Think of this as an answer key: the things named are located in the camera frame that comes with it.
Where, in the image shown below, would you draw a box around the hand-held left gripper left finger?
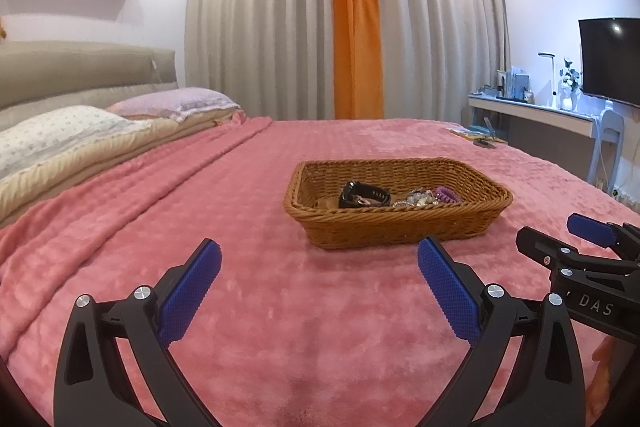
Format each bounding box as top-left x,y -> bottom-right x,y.
52,238 -> 222,427

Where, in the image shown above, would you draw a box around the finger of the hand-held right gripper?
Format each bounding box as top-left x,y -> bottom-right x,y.
516,228 -> 640,280
567,213 -> 640,260

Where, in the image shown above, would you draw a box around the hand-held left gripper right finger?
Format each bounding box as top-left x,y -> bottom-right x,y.
417,237 -> 588,427

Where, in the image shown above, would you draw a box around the brown wicker basket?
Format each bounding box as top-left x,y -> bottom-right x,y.
283,157 -> 515,250

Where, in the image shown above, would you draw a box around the orange cloth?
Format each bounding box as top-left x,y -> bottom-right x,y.
587,334 -> 640,408

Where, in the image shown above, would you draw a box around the white chair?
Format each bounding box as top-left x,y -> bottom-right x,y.
590,104 -> 626,192

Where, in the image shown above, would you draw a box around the pink fleece blanket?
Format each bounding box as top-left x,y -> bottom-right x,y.
0,117 -> 640,427

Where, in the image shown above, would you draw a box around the white desk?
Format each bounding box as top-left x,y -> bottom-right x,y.
467,92 -> 601,140

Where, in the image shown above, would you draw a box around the black wristwatch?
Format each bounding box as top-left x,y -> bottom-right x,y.
339,181 -> 392,208

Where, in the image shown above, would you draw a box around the booklet on bed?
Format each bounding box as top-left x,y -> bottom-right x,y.
447,127 -> 493,142

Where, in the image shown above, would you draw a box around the white vase with flowers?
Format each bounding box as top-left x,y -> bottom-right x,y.
557,57 -> 583,110

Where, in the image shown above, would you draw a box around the white desk lamp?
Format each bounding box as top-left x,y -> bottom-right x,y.
538,52 -> 560,108

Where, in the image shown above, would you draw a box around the books on desk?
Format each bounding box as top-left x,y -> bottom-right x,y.
497,67 -> 533,102

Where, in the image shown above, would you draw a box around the beige quilt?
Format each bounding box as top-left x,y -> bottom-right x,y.
0,104 -> 248,228

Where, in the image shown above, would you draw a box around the black television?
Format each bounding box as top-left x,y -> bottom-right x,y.
578,18 -> 640,108

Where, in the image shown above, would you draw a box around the purple pillow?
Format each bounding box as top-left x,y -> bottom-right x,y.
107,87 -> 241,125

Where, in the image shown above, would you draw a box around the white floral pillow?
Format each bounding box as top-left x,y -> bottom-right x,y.
0,105 -> 153,180

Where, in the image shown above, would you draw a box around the beige curtain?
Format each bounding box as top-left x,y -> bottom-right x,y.
372,0 -> 508,132
185,0 -> 338,120

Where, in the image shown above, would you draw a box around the beige padded headboard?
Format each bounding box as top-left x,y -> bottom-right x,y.
0,41 -> 180,132

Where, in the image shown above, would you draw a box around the orange curtain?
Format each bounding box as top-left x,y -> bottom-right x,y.
325,0 -> 385,120

